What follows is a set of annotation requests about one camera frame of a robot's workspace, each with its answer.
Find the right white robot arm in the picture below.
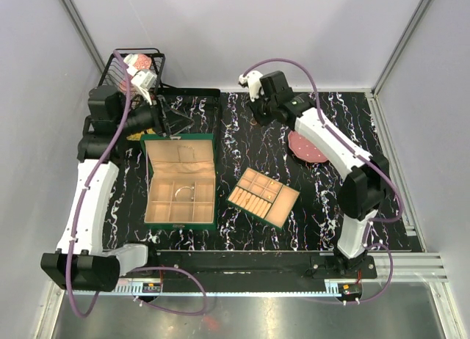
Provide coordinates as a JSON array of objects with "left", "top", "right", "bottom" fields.
[{"left": 239, "top": 70, "right": 389, "bottom": 278}]

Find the pearl ended bangle bracelet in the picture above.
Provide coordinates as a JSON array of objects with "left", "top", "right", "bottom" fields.
[{"left": 173, "top": 185, "right": 195, "bottom": 203}]

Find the pink polka dot plate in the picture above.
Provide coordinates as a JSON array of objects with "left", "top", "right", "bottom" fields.
[{"left": 287, "top": 131, "right": 328, "bottom": 164}]

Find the black wire dish rack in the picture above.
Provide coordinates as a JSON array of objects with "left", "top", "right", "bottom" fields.
[{"left": 98, "top": 48, "right": 222, "bottom": 140}]

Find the purple cable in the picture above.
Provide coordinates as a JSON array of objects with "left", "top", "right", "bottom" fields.
[
  {"left": 240, "top": 58, "right": 405, "bottom": 305},
  {"left": 65, "top": 49, "right": 209, "bottom": 318}
]

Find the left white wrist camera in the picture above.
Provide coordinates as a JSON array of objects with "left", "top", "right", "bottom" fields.
[{"left": 130, "top": 70, "right": 157, "bottom": 94}]

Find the large green jewelry box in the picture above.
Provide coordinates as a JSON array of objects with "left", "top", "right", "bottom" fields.
[{"left": 140, "top": 134, "right": 217, "bottom": 230}]

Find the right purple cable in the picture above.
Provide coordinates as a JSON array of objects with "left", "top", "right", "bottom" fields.
[{"left": 240, "top": 58, "right": 405, "bottom": 305}]

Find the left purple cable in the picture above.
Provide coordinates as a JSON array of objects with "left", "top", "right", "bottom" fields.
[{"left": 65, "top": 49, "right": 209, "bottom": 318}]

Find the small green jewelry tray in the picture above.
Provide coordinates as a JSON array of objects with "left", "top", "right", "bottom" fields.
[{"left": 228, "top": 168, "right": 300, "bottom": 229}]

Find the pink patterned cup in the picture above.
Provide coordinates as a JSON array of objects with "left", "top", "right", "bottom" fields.
[{"left": 119, "top": 80, "right": 151, "bottom": 105}]

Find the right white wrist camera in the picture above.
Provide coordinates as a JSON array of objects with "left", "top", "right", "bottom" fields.
[{"left": 239, "top": 70, "right": 264, "bottom": 102}]

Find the pink patterned ceramic bowl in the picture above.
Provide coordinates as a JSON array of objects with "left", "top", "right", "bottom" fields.
[{"left": 123, "top": 54, "right": 151, "bottom": 76}]

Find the yellow woven tray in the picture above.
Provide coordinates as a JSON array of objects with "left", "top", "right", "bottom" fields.
[{"left": 126, "top": 132, "right": 144, "bottom": 141}]

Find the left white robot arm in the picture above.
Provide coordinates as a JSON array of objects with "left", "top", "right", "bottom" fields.
[{"left": 40, "top": 85, "right": 182, "bottom": 292}]

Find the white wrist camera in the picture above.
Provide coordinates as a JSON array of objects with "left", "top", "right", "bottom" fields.
[
  {"left": 130, "top": 70, "right": 157, "bottom": 94},
  {"left": 239, "top": 70, "right": 264, "bottom": 102}
]

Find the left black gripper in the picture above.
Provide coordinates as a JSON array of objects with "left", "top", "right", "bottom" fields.
[{"left": 116, "top": 89, "right": 195, "bottom": 137}]

